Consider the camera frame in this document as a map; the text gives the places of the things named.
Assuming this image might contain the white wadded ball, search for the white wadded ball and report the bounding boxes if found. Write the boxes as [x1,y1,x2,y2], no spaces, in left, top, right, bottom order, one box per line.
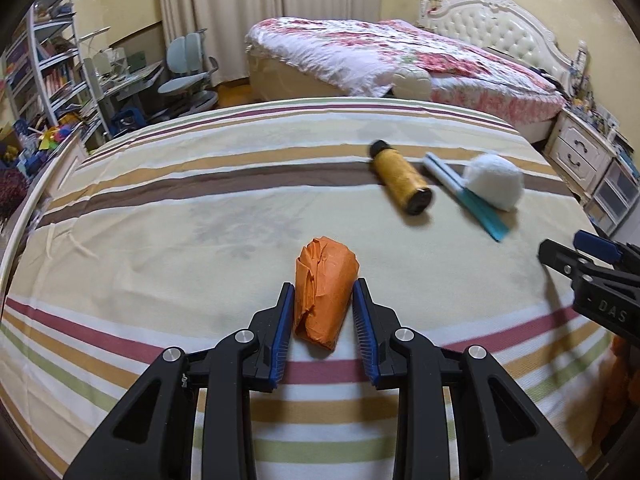
[462,154,525,212]

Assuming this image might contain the cluster of small bottles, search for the cluster of small bottles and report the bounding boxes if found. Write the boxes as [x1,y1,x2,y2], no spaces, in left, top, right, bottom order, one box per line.
[565,40,626,136]

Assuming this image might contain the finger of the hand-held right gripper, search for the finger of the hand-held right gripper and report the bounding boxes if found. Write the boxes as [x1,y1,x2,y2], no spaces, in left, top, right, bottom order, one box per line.
[538,239,603,286]
[574,230,640,263]

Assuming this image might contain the grey study desk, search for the grey study desk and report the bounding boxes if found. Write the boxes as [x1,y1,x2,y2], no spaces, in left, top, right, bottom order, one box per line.
[82,57,166,136]

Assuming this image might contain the white bookshelf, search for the white bookshelf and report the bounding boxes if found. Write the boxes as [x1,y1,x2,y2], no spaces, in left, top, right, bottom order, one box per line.
[0,0,101,131]

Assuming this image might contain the pale blue desk chair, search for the pale blue desk chair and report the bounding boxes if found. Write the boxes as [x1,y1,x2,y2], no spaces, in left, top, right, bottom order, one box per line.
[157,29,221,111]

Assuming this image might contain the pile of colourful toys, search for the pile of colourful toys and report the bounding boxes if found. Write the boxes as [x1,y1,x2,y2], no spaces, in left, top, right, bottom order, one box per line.
[0,115,76,176]

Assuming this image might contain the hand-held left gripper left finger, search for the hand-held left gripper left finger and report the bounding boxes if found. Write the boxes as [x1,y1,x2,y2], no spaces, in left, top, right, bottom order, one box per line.
[62,281,296,480]

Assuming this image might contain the blue plastic stool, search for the blue plastic stool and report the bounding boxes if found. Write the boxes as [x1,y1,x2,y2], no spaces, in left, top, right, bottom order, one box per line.
[110,107,151,136]

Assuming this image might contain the white tufted bed frame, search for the white tufted bed frame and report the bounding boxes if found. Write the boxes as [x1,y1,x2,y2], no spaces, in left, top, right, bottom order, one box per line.
[246,0,576,146]

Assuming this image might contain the striped bed sheet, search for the striped bed sheet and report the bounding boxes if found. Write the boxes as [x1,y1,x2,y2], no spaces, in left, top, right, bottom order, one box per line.
[0,96,616,480]

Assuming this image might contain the orange cloth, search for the orange cloth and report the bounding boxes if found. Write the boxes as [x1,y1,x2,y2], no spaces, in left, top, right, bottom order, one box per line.
[592,332,637,441]

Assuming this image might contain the floral pink bedspread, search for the floral pink bedspread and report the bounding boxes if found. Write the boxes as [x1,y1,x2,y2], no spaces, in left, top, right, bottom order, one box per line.
[245,16,566,123]

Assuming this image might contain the cream curtains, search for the cream curtains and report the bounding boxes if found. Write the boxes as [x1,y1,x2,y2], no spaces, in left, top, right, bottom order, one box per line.
[157,0,383,83]

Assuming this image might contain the clear plastic drawer unit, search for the clear plastic drawer unit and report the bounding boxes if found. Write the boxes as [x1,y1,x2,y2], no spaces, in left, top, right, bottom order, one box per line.
[585,152,640,238]

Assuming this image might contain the dark red tinsel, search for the dark red tinsel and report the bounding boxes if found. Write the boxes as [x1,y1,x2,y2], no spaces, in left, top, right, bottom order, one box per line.
[0,167,31,221]

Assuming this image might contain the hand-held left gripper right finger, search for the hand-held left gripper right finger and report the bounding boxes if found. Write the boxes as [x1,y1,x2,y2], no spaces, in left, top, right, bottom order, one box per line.
[352,277,588,480]

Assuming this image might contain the yellow thread spool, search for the yellow thread spool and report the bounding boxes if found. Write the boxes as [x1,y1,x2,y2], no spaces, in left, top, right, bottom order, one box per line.
[369,140,434,217]

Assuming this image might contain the orange paper bundle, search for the orange paper bundle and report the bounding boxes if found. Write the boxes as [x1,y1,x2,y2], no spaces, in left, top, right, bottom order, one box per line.
[293,236,360,352]

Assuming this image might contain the white carved nightstand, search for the white carved nightstand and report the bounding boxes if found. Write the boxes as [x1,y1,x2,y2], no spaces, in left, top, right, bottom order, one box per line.
[544,109,617,206]

